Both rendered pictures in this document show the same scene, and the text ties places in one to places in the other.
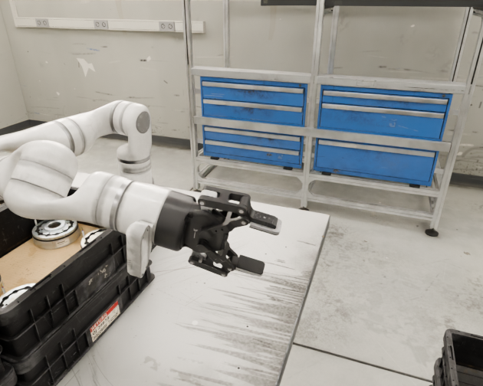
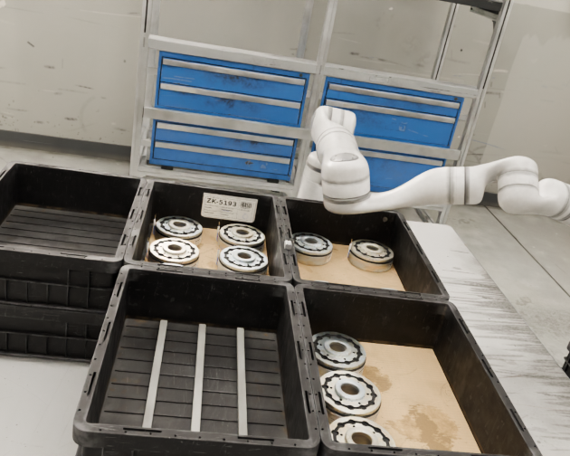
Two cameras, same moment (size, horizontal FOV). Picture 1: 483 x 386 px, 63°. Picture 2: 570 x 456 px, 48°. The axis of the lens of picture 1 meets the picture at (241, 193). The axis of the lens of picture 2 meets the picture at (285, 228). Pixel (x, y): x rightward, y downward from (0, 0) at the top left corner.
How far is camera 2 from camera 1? 1.22 m
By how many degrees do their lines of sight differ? 28
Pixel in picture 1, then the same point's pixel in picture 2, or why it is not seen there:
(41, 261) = (330, 275)
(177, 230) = not seen: outside the picture
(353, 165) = not seen: hidden behind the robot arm
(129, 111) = (350, 119)
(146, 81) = not seen: outside the picture
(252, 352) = (512, 335)
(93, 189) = (565, 190)
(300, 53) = (252, 25)
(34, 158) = (532, 169)
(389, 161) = (394, 171)
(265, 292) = (474, 293)
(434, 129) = (443, 135)
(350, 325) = not seen: hidden behind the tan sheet
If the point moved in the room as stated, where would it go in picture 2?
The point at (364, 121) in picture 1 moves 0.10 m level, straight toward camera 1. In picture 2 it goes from (372, 123) to (377, 129)
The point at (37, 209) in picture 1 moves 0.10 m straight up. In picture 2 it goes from (540, 204) to (560, 151)
